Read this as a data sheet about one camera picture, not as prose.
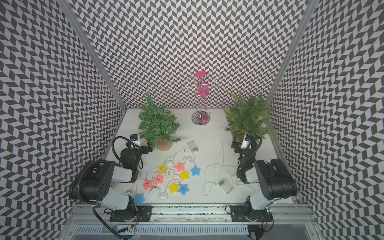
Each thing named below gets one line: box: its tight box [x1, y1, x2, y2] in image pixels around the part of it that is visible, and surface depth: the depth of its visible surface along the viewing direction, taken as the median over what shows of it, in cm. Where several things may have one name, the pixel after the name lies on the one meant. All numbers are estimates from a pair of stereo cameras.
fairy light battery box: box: [218, 177, 235, 195], surface depth 84 cm
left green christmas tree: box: [138, 93, 181, 151], surface depth 77 cm
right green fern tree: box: [222, 91, 278, 144], surface depth 77 cm
